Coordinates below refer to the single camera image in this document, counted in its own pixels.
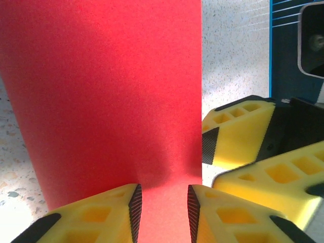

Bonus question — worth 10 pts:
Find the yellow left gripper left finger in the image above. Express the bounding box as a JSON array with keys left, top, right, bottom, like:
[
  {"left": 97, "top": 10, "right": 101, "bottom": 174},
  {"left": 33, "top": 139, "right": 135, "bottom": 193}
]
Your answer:
[{"left": 11, "top": 183, "right": 143, "bottom": 243}]

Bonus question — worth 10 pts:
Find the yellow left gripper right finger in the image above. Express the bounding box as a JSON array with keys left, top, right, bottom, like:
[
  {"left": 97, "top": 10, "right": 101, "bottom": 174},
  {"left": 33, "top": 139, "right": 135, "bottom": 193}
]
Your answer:
[{"left": 187, "top": 184, "right": 317, "bottom": 243}]

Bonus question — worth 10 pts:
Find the red paper sheet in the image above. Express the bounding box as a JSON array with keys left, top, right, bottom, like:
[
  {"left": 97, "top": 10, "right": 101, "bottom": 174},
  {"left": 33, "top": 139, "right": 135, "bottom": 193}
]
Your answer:
[{"left": 0, "top": 0, "right": 203, "bottom": 243}]

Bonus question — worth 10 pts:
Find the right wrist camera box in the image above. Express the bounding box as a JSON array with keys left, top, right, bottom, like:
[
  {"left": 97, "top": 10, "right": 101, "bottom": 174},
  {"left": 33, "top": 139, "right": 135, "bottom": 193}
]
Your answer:
[{"left": 297, "top": 2, "right": 324, "bottom": 79}]

